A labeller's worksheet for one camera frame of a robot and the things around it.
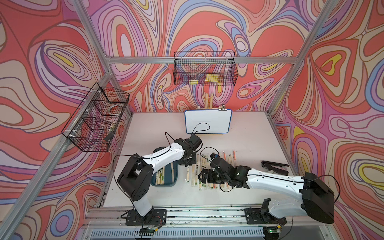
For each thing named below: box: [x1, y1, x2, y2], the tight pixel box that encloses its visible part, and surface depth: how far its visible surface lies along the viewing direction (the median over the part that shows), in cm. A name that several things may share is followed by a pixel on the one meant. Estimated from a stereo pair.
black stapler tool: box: [261, 160, 290, 176], surface depth 90 cm
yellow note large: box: [205, 73, 219, 83], surface depth 92 cm
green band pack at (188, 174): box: [186, 166, 190, 182], surface depth 84 cm
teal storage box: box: [150, 161, 179, 187], surface depth 86 cm
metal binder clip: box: [218, 104, 227, 111], surface depth 90 cm
